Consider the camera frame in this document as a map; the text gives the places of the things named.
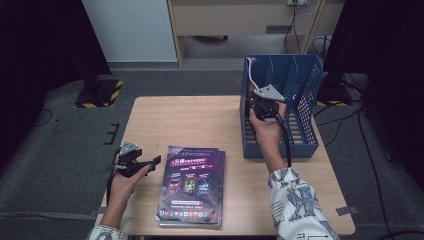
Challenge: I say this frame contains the blue file rack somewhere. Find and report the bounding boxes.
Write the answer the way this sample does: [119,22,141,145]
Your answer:
[239,54,324,160]

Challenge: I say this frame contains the person's right hand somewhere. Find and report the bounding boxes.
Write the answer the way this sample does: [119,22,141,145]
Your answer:
[248,101,289,174]

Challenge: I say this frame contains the person's left hand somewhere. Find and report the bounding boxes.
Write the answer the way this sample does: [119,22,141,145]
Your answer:
[104,164,153,212]

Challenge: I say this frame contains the left hand-held gripper cable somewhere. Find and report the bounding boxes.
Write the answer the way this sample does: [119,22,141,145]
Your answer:
[105,159,121,205]

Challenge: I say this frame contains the dark curtain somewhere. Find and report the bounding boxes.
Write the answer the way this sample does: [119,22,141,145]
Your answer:
[323,0,424,191]
[0,0,113,174]

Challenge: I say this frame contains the black floor cable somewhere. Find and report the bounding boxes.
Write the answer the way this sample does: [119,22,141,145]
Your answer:
[356,106,393,236]

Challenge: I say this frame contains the grey tape strip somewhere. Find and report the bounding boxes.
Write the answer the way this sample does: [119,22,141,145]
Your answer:
[335,205,359,217]
[88,207,107,218]

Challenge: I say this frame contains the beige wooden cabinet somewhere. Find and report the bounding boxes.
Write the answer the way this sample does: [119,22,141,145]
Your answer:
[166,0,346,68]

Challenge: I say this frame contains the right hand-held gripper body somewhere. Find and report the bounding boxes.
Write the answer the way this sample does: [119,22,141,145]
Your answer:
[249,84,286,122]

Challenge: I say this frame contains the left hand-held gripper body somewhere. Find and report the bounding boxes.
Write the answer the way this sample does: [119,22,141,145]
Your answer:
[114,141,145,178]

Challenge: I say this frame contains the black and red magazine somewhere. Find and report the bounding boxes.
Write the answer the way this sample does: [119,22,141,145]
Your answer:
[245,55,261,98]

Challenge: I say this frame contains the white partition panel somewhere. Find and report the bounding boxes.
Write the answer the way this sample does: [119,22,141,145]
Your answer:
[81,0,178,63]

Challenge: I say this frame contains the black hanging cable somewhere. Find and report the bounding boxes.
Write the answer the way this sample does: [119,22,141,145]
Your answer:
[283,0,301,54]

